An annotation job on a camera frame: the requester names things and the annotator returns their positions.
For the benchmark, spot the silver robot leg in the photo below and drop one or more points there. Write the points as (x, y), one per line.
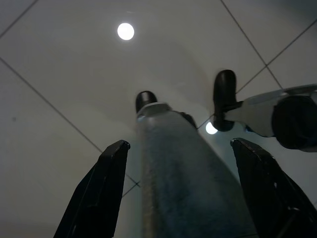
(178, 173)
(260, 116)

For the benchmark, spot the silver robot left leg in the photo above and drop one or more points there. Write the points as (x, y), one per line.
(178, 173)

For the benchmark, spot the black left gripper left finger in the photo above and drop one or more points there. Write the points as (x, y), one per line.
(96, 198)

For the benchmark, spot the silver robot right leg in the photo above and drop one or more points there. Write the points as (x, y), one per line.
(260, 116)

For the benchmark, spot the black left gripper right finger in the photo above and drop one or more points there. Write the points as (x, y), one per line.
(272, 198)

